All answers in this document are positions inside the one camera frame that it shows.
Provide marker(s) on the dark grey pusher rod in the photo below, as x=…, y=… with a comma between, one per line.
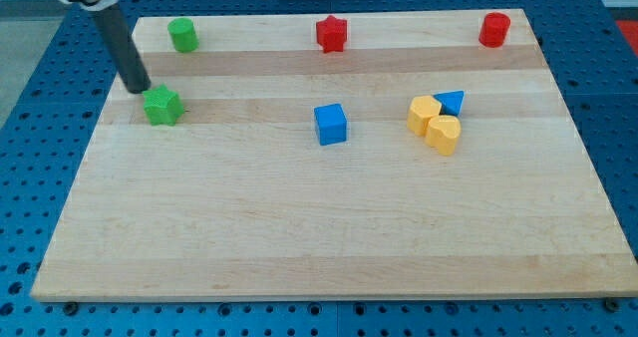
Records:
x=117, y=37

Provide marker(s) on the green star block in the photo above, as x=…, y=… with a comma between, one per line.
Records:
x=162, y=106

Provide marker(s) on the red star block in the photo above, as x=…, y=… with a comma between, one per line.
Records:
x=332, y=34

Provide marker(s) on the blue cube block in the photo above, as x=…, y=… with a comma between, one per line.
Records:
x=331, y=124

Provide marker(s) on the green cylinder block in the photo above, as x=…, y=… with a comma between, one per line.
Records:
x=182, y=34

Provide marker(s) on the wooden board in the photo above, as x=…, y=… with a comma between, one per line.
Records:
x=239, y=202

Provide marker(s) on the yellow hexagon block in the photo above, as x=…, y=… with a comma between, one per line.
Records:
x=421, y=110

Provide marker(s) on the yellow heart block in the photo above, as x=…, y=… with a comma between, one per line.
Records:
x=443, y=133

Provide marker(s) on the blue triangle block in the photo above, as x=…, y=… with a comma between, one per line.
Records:
x=452, y=102

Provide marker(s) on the red cylinder block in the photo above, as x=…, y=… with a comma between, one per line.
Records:
x=494, y=29

